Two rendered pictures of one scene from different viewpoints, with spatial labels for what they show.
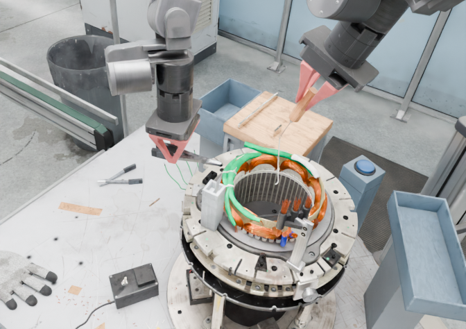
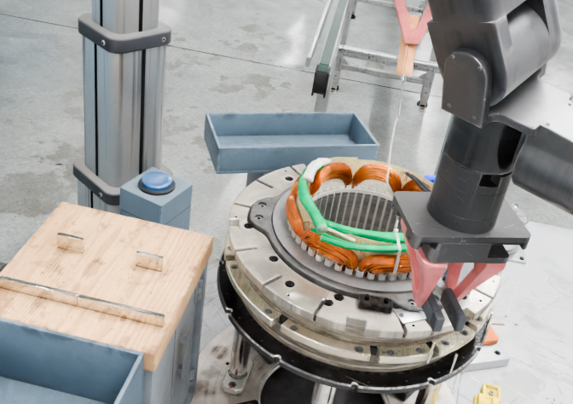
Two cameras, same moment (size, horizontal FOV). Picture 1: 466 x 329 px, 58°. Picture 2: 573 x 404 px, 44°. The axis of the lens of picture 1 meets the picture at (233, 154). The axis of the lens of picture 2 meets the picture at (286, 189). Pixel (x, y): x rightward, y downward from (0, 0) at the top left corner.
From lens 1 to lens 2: 103 cm
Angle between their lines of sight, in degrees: 85
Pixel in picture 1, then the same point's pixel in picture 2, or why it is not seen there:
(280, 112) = (65, 272)
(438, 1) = not seen: outside the picture
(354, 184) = (180, 209)
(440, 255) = (279, 141)
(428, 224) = (234, 143)
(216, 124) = (133, 390)
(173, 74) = not seen: hidden behind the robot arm
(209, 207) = not seen: hidden behind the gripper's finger
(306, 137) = (137, 230)
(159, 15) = (556, 28)
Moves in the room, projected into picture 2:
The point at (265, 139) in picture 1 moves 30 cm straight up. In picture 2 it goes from (177, 279) to (196, 9)
